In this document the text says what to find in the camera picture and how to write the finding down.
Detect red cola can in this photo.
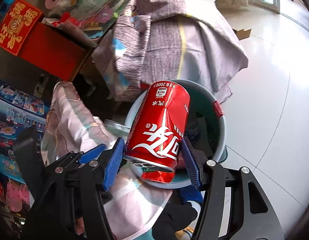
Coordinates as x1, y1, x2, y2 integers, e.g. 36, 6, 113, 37
123, 81, 190, 172

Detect pink plaid tablecloth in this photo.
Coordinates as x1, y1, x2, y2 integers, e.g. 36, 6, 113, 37
41, 81, 172, 239

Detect pink toy pieces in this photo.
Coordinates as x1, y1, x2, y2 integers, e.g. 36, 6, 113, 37
5, 180, 30, 213

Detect red floral gift box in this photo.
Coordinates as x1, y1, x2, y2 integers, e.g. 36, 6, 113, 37
0, 0, 43, 56

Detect clear toy storage bag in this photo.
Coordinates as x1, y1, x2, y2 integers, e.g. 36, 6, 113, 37
43, 0, 130, 48

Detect teal trash bin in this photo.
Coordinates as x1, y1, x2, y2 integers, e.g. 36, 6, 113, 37
125, 79, 228, 190

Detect blue slipper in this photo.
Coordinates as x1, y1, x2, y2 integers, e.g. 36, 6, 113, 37
177, 185, 203, 205

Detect small cardboard box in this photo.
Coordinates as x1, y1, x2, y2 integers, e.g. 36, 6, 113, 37
233, 29, 251, 41

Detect blue toy box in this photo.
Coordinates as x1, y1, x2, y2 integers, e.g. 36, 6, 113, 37
0, 80, 50, 183

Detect red plastic bag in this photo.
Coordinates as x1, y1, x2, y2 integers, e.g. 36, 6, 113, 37
141, 169, 175, 183

